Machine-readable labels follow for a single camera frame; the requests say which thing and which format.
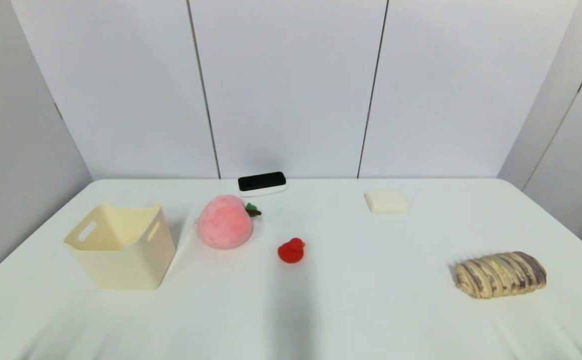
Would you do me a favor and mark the cream plastic basket with handles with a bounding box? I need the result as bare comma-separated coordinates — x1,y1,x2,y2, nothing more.
63,202,177,291

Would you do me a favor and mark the striped brown bread loaf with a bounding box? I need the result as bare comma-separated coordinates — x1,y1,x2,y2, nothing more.
454,251,547,300

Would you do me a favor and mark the cream rectangular block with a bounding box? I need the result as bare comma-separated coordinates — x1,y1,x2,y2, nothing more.
364,189,410,215

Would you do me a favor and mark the red rubber duck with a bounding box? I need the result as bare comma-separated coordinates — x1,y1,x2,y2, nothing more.
277,237,306,264

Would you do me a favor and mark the pink plush peach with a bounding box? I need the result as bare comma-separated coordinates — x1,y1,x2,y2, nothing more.
195,194,262,250

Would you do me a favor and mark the black device on white base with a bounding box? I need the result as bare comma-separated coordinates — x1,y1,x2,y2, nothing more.
238,171,287,197

